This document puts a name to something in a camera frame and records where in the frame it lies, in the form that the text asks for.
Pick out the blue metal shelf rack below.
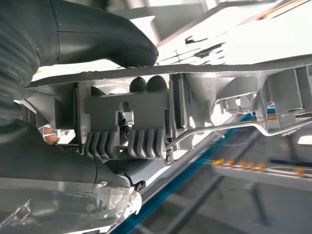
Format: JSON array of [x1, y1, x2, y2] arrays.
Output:
[[111, 111, 269, 234]]

